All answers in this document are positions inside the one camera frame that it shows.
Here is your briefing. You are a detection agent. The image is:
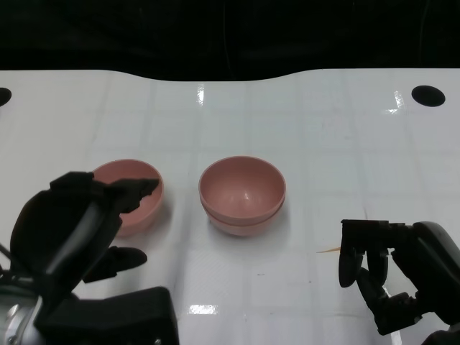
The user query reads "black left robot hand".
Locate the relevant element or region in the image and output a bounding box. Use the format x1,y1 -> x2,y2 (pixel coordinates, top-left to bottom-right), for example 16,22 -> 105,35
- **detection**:
9,171 -> 161,296

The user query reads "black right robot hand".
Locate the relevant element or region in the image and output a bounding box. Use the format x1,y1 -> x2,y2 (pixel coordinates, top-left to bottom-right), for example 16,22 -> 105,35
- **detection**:
339,218 -> 460,336

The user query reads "pink plastic bowl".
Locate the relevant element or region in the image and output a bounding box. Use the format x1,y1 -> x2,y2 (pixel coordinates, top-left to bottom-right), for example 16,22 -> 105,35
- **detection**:
198,155 -> 288,221
91,160 -> 165,238
201,201 -> 285,237

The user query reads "black backdrop curtain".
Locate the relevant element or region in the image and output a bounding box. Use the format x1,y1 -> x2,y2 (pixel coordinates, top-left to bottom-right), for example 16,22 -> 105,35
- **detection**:
0,0 -> 460,82

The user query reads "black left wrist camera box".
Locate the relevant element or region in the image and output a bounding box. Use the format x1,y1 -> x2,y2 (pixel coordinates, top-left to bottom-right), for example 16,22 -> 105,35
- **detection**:
34,286 -> 180,345

